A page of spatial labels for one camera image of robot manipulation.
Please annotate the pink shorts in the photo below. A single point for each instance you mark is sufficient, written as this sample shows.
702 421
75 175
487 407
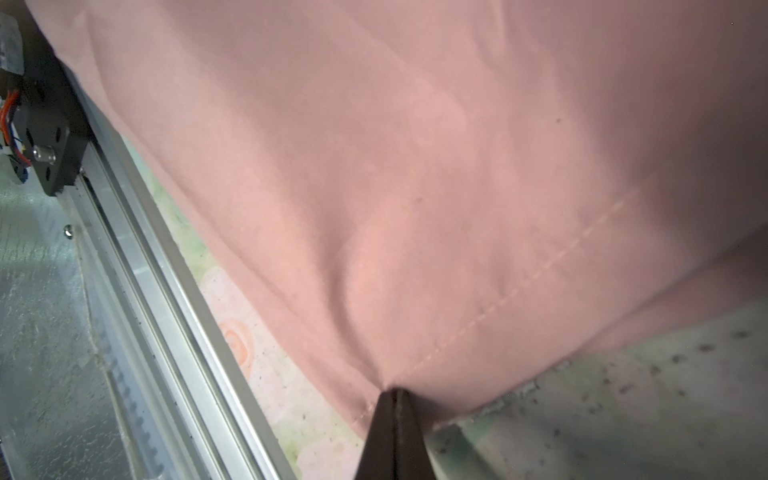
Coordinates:
448 196

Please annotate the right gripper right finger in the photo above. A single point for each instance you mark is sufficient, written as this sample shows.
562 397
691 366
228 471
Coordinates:
411 459

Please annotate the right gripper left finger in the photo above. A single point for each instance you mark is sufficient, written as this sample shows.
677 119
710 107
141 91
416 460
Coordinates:
377 461

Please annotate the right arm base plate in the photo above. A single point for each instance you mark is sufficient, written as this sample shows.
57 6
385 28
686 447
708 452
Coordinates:
43 125

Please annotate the aluminium front rail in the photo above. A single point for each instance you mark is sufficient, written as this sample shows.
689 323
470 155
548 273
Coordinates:
181 364

